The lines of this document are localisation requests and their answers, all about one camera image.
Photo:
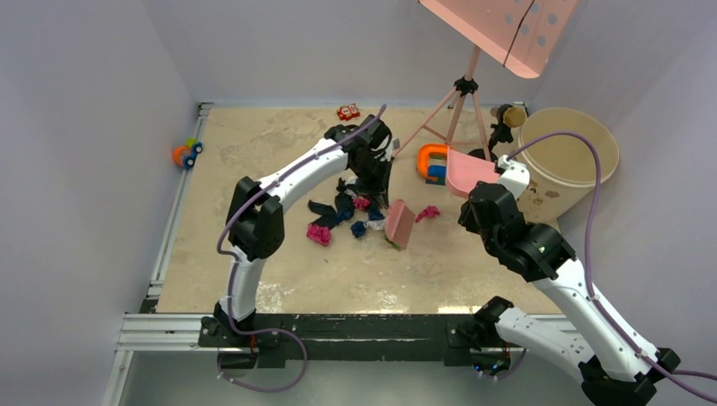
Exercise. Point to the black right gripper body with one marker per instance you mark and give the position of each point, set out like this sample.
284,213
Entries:
468,221

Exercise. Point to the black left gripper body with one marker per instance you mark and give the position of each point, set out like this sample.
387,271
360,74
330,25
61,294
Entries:
372,174

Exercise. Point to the pink dustpan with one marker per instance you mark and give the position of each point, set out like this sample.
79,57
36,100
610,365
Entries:
463,172

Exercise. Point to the magenta paper scrap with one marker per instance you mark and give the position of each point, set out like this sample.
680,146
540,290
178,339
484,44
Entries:
361,203

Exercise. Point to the pink paper scrap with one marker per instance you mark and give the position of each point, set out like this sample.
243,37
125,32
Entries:
427,212

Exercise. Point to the small blue paper scrap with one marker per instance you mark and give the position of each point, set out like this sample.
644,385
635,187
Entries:
375,215

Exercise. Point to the white paper scrap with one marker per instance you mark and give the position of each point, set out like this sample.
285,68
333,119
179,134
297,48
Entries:
378,225

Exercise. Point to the pink hand brush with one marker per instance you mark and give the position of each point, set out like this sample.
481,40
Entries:
400,216

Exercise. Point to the dark blue paper scrap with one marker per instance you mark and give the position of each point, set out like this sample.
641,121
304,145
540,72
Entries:
358,229

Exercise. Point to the green paper scrap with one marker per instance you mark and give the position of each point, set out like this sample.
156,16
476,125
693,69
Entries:
393,244

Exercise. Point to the round magenta paper ball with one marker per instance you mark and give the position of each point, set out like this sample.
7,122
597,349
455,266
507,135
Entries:
319,234

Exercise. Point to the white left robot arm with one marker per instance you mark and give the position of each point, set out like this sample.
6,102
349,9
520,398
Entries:
255,227

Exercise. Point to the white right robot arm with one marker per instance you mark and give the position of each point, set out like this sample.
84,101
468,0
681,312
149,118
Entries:
611,361

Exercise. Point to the blue duplo block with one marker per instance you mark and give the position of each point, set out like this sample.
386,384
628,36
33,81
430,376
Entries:
436,174

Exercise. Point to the black microphone stand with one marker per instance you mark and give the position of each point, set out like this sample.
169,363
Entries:
508,118

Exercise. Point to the cream cartoon bucket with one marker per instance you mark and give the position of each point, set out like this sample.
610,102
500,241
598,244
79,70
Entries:
562,169

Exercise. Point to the pink music stand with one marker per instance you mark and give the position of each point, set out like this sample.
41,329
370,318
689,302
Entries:
475,49

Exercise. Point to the orange toy car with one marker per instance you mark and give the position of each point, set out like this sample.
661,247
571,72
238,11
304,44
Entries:
185,155

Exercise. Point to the orange plastic ring toy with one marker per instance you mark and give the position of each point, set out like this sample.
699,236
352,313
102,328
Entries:
431,154

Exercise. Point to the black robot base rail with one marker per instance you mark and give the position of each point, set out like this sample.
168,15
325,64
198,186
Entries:
270,340

